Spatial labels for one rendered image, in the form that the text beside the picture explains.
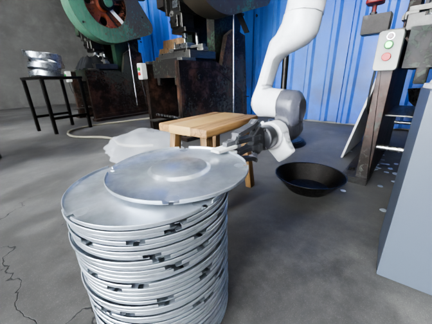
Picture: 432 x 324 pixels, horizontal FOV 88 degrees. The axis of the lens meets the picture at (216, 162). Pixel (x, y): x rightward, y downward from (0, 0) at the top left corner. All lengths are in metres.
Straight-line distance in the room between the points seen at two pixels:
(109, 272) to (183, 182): 0.18
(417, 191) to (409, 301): 0.25
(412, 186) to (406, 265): 0.20
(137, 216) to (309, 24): 0.67
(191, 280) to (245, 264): 0.29
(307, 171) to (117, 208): 0.99
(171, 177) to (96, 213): 0.13
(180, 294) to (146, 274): 0.07
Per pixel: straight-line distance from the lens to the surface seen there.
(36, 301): 0.75
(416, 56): 1.22
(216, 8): 1.88
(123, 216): 0.36
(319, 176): 1.19
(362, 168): 1.23
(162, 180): 0.43
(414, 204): 0.65
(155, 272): 0.37
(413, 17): 1.32
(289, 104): 0.74
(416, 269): 0.73
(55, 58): 2.85
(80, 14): 3.21
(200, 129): 0.73
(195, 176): 0.43
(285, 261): 0.70
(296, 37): 0.78
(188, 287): 0.42
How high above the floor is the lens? 0.48
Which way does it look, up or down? 21 degrees down
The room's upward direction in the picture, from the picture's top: 2 degrees counter-clockwise
